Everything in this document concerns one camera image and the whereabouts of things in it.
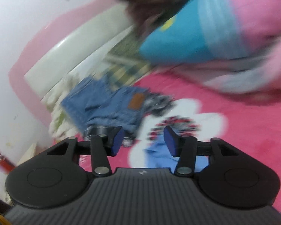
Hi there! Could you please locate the light blue t-shirt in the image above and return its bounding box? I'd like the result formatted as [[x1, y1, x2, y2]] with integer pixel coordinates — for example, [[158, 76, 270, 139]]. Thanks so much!
[[143, 139, 209, 169]]

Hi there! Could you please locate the pink floral bed blanket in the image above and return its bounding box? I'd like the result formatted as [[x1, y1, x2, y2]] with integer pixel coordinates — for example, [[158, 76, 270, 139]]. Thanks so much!
[[52, 70, 281, 214]]

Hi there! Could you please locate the pile of jeans and plaid clothes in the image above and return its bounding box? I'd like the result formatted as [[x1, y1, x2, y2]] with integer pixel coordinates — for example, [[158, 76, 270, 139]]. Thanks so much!
[[61, 76, 176, 146]]

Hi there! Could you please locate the teal pink striped pillow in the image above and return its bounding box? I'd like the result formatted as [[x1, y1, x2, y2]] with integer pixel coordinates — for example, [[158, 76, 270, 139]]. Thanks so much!
[[140, 0, 281, 63]]

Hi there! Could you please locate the white pink bed headboard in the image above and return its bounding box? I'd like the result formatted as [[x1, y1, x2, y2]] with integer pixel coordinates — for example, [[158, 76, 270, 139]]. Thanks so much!
[[8, 0, 131, 125]]

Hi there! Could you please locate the green patterned pillow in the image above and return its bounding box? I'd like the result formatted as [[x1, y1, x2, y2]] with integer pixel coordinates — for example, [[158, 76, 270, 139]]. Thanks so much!
[[105, 31, 145, 64]]

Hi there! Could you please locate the pink grey quilt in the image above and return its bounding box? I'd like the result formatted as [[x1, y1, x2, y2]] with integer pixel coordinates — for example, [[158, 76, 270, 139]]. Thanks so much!
[[173, 36, 281, 95]]

